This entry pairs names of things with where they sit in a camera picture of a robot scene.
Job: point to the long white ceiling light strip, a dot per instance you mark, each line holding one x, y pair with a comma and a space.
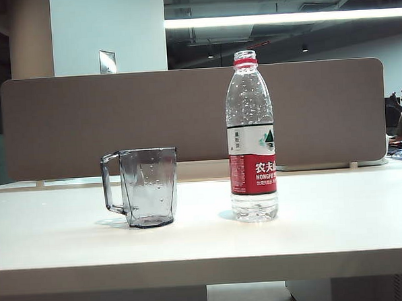
281, 17

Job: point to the clear water bottle red label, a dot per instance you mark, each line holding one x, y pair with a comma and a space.
253, 174

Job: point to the grey transparent plastic mug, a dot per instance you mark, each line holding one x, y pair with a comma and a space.
149, 193

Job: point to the silver wall plate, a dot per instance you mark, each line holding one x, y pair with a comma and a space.
107, 61

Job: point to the round black ceiling lamp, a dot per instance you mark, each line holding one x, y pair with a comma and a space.
304, 48

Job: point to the brown fabric desk divider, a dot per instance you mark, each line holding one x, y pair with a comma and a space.
85, 123

